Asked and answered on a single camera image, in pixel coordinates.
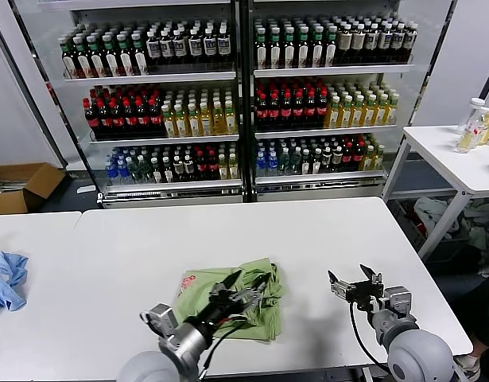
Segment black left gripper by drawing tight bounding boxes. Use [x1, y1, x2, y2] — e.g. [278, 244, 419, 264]
[184, 270, 270, 331]

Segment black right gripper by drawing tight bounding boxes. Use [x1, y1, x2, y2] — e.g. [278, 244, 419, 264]
[327, 263, 385, 312]

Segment light green polo shirt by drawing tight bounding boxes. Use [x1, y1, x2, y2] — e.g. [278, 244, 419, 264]
[175, 257, 289, 343]

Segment mixed clothes pile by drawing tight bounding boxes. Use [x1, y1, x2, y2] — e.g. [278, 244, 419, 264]
[462, 200, 489, 279]

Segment black plastic crate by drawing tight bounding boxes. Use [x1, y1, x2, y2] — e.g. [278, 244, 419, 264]
[388, 197, 428, 249]

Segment grey cloth pile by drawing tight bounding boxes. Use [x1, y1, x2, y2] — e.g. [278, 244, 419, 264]
[413, 196, 460, 241]

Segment person leg black trousers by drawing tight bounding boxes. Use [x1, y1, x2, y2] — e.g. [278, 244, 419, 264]
[464, 274, 489, 359]

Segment grey sneaker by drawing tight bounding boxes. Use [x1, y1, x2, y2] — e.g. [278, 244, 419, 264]
[452, 352, 483, 382]

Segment white side table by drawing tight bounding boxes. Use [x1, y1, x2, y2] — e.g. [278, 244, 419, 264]
[381, 124, 489, 263]

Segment yellow-liquid bottle red label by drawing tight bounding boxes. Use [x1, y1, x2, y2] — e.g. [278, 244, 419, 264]
[455, 106, 489, 154]

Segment clear bottle white cap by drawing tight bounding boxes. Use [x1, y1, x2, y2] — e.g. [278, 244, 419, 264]
[457, 97, 487, 134]

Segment white drinks display rack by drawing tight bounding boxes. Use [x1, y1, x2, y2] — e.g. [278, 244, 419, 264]
[7, 0, 250, 209]
[243, 0, 462, 204]

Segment open cardboard box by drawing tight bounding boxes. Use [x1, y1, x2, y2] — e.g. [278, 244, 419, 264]
[0, 162, 67, 216]

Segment crumpled light blue cloth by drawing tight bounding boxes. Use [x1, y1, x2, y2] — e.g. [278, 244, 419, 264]
[0, 250, 29, 314]

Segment green-cap dark drink bottle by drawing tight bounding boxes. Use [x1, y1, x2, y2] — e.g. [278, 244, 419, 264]
[115, 34, 134, 76]
[60, 38, 78, 79]
[269, 33, 283, 68]
[255, 33, 270, 68]
[87, 36, 105, 77]
[324, 31, 339, 67]
[101, 35, 118, 77]
[73, 37, 91, 78]
[130, 33, 149, 76]
[297, 32, 312, 68]
[282, 33, 297, 68]
[311, 32, 325, 67]

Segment dark tea bottle beige label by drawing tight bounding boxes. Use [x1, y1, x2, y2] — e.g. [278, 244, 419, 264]
[337, 23, 353, 64]
[351, 23, 367, 64]

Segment dark tea bottle blue-white label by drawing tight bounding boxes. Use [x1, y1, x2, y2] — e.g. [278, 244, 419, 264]
[145, 30, 161, 65]
[201, 27, 218, 63]
[365, 22, 380, 63]
[215, 25, 232, 63]
[187, 28, 204, 64]
[391, 22, 406, 62]
[172, 29, 188, 64]
[378, 22, 394, 63]
[158, 29, 174, 64]
[404, 22, 420, 62]

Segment grey metal parts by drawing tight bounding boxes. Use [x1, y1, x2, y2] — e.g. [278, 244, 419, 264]
[0, 178, 25, 195]

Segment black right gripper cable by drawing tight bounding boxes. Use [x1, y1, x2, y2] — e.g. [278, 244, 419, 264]
[349, 302, 388, 365]

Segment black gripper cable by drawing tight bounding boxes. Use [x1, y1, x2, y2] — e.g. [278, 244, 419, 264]
[349, 302, 388, 365]
[199, 314, 249, 377]

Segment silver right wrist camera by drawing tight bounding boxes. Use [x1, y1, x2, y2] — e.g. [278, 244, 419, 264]
[381, 285, 414, 318]

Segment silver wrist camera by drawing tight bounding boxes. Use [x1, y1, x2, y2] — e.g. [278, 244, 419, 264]
[381, 285, 414, 318]
[139, 302, 177, 339]

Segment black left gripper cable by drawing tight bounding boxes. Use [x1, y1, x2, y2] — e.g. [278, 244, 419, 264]
[199, 314, 249, 377]

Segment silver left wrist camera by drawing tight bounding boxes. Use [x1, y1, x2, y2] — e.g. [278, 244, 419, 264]
[139, 302, 177, 339]

